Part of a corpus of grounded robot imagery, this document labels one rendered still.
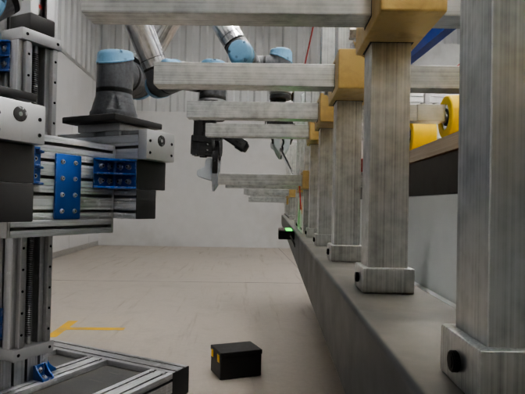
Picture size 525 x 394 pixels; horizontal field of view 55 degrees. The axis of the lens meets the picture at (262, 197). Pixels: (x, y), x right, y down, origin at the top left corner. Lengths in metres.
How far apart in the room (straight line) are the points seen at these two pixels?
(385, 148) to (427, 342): 0.21
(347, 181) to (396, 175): 0.25
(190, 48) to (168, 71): 8.88
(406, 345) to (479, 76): 0.15
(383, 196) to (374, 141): 0.05
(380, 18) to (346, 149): 0.32
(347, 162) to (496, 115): 0.50
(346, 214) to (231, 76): 0.24
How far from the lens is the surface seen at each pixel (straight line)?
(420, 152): 1.07
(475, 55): 0.24
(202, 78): 0.69
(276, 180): 1.41
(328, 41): 1.00
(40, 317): 1.65
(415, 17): 0.43
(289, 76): 0.68
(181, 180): 9.18
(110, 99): 1.69
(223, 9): 0.44
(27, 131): 1.26
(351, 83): 0.65
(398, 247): 0.46
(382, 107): 0.47
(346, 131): 0.71
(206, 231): 9.15
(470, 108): 0.24
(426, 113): 0.96
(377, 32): 0.45
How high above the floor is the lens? 0.78
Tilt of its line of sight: 1 degrees up
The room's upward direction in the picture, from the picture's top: 1 degrees clockwise
